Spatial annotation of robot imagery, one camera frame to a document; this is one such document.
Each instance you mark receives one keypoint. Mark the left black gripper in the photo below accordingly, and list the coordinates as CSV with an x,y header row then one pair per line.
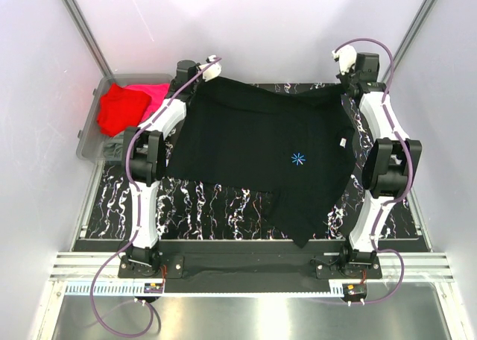
x,y
197,68

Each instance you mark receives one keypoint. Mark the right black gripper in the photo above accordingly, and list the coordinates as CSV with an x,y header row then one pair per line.
x,y
342,77

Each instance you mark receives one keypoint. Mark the black t shirt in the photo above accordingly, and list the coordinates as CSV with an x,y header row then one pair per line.
x,y
297,147

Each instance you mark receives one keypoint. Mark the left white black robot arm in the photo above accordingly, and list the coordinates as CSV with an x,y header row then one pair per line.
x,y
144,162

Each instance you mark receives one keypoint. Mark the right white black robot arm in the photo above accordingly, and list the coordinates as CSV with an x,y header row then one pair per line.
x,y
388,172

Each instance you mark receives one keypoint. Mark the pink t shirt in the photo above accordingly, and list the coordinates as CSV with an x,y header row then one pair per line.
x,y
157,92

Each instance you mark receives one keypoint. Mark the red t shirt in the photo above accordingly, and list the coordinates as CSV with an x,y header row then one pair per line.
x,y
121,108

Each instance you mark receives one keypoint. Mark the grey t shirt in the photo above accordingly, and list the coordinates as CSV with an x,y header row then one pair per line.
x,y
113,147

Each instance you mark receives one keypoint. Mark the clear plastic storage bin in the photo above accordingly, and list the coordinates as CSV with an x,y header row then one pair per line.
x,y
91,139

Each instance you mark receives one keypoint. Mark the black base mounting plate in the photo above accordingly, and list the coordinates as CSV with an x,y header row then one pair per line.
x,y
314,247

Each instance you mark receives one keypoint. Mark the right yellow connector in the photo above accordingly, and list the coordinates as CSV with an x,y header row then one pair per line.
x,y
357,290

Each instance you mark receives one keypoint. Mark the yellow connector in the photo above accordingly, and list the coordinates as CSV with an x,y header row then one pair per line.
x,y
154,288
357,290

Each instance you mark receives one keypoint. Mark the left yellow connector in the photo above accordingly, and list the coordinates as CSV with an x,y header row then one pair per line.
x,y
154,288

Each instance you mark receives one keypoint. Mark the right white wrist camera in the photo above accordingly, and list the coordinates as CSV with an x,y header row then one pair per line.
x,y
345,56

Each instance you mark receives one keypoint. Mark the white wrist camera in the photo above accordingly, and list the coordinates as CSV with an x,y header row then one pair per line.
x,y
345,56
211,68

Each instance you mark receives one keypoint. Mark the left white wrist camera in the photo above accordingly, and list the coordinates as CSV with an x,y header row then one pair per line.
x,y
211,68

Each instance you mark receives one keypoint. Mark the aluminium frame rail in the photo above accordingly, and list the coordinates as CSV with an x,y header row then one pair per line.
x,y
409,267

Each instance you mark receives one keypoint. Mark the white slotted cable duct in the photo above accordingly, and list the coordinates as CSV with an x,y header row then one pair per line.
x,y
130,288

